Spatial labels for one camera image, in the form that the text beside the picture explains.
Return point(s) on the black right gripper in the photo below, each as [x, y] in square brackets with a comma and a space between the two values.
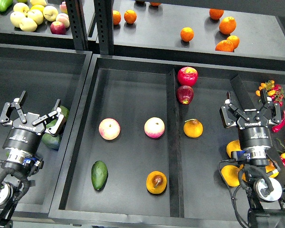
[252, 125]

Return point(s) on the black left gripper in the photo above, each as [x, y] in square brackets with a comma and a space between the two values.
[27, 130]

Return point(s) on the dark green avocado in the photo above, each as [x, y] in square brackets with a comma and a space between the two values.
[99, 174]

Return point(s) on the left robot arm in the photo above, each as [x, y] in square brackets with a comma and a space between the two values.
[14, 178]

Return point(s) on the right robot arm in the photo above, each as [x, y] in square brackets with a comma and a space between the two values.
[265, 195]

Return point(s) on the green avocado middle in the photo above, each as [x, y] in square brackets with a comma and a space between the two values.
[54, 127]

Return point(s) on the yellow pear right upper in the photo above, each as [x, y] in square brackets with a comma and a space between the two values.
[233, 146]

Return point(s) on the green avocado top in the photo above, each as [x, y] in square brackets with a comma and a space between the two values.
[65, 112]

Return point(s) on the yellow pear right lower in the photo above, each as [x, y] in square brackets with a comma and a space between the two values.
[230, 174]

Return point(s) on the red chili pepper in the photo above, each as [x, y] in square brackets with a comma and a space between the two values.
[278, 127]

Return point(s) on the cherry tomato bunch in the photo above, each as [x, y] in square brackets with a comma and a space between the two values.
[273, 90]

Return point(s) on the black left tray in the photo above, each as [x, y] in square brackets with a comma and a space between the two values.
[46, 74]

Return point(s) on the black tray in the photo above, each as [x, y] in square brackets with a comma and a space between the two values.
[131, 91]
[46, 74]

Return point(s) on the dark red apple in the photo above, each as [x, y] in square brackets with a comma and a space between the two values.
[185, 94]

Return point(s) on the bright red apple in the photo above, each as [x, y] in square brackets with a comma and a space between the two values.
[187, 76]

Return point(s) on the orange on shelf lower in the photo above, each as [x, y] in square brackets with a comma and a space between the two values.
[225, 45]

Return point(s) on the orange on shelf small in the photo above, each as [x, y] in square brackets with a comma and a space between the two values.
[234, 40]

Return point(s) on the pink yellow apple left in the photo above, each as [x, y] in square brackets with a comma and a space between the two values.
[109, 129]

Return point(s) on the pink yellow apple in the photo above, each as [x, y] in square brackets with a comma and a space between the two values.
[109, 129]
[154, 127]

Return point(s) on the large orange on shelf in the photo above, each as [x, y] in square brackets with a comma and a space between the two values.
[227, 25]

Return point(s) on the pink yellow apple middle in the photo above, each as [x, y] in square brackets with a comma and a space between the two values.
[154, 127]

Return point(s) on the orange on shelf centre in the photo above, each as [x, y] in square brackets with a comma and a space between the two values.
[187, 34]

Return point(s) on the pale yellow apple front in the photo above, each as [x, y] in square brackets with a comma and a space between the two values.
[28, 25]

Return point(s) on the pale yellow apple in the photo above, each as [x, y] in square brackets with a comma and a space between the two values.
[16, 18]
[28, 25]
[50, 13]
[36, 15]
[21, 7]

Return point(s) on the red apple on shelf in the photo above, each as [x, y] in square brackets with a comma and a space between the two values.
[58, 28]

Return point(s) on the orange on shelf top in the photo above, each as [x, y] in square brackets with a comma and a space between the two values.
[216, 14]

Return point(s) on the black centre tray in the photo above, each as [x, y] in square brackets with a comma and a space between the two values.
[131, 91]

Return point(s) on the pale yellow apple left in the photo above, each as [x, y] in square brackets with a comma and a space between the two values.
[16, 18]

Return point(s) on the pale yellow apple centre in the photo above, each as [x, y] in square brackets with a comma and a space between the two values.
[36, 15]

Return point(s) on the pink peach on shelf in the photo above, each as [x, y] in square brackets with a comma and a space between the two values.
[64, 19]

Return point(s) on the pale yellow apple right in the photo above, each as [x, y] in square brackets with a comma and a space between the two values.
[50, 13]

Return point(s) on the pale yellow apple top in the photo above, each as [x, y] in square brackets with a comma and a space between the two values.
[21, 7]

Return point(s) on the black shelf post left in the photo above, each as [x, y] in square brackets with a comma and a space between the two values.
[77, 24]

